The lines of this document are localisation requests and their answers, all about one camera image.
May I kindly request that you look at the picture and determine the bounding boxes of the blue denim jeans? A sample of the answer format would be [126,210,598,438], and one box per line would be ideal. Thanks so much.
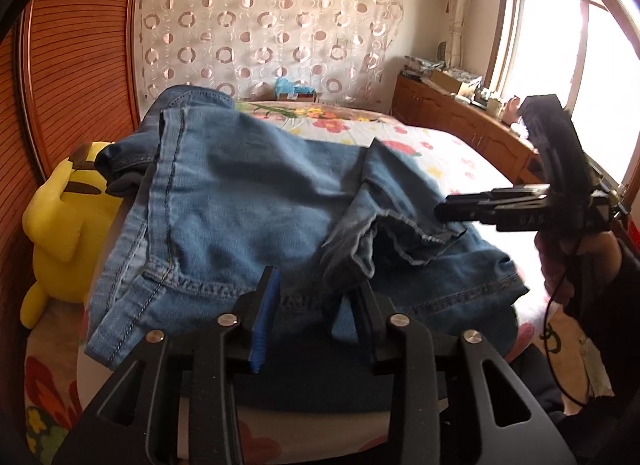
[86,86,526,367]

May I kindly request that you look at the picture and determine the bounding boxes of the dark sleeved right forearm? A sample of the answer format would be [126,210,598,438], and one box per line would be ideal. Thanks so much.
[564,243,639,464]

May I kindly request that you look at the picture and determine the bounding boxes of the person's right hand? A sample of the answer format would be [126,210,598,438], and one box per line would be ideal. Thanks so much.
[535,231,622,307]

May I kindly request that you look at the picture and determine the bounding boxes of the brown wooden side cabinet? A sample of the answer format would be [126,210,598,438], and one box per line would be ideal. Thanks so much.
[390,74,544,184]

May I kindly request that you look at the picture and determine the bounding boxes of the wooden framed window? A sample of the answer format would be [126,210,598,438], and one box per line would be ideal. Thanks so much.
[491,0,639,185]

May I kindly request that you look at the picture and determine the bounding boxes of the small blue toy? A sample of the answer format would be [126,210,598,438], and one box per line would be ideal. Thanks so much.
[273,76,316,99]

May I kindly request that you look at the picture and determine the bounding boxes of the yellow Pikachu plush toy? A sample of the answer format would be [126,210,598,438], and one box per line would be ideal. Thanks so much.
[20,141,122,329]

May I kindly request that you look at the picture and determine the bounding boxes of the floral bed sheet mattress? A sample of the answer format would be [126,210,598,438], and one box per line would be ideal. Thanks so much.
[25,101,546,464]

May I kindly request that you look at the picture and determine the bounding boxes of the white circle pattern curtain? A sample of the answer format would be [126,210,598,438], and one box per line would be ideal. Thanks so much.
[136,0,404,109]

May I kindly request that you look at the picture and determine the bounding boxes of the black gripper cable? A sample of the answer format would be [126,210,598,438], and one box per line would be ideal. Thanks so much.
[537,238,591,409]

